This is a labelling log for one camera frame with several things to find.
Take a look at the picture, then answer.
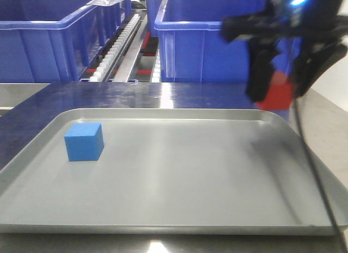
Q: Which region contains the red foam cube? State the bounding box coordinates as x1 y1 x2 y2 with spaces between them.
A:
256 71 293 111

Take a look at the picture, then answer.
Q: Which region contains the black cable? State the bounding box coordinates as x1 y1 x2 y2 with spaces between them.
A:
293 96 347 253

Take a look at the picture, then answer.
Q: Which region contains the blue foam cube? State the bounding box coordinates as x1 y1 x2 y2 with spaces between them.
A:
64 122 104 162

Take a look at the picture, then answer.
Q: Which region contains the white roller conveyor rail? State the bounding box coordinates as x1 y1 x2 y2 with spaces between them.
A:
88 14 141 83

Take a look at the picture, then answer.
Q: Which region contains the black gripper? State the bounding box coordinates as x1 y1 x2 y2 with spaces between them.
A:
220 0 347 102

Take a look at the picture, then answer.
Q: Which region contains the blue plastic bin left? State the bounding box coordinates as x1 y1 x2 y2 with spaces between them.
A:
1 0 105 83

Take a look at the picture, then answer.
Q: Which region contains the blue plastic bin right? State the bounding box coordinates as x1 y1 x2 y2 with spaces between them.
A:
154 0 302 83

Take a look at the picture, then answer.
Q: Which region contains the blue plastic bin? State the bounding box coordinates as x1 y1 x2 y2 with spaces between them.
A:
143 0 259 38
1 0 105 83
154 0 302 83

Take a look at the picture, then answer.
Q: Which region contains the blue plastic bin rear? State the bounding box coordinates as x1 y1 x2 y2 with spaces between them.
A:
143 0 259 38

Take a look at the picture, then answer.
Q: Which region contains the grey metal tray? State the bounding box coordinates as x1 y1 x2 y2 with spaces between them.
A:
1 108 332 236

